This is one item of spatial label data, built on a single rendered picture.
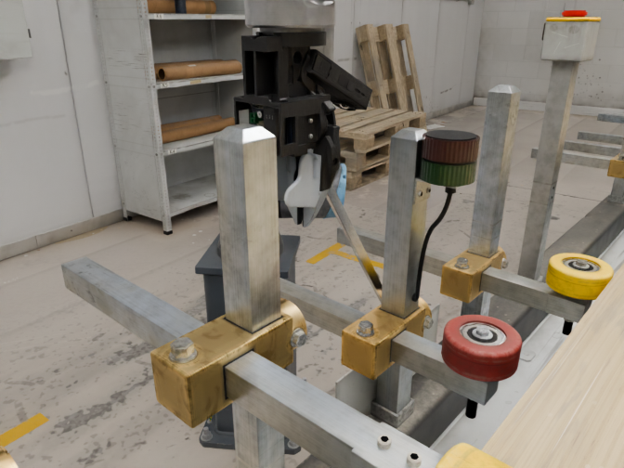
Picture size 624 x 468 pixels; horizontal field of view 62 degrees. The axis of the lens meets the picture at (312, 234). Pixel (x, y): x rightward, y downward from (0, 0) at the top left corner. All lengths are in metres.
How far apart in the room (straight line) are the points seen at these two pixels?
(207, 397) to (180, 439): 1.37
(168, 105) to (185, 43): 0.43
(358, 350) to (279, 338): 0.19
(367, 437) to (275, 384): 0.08
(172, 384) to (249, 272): 0.10
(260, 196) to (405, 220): 0.25
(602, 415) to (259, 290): 0.31
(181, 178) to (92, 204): 0.70
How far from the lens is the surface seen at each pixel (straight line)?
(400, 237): 0.63
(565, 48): 1.04
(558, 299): 0.81
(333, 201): 0.65
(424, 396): 0.83
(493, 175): 0.83
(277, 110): 0.52
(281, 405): 0.40
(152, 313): 0.52
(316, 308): 0.71
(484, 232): 0.86
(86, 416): 1.98
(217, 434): 1.77
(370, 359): 0.63
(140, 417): 1.92
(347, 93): 0.60
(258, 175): 0.40
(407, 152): 0.60
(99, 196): 3.53
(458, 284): 0.83
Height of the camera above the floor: 1.21
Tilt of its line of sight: 22 degrees down
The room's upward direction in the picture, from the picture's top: straight up
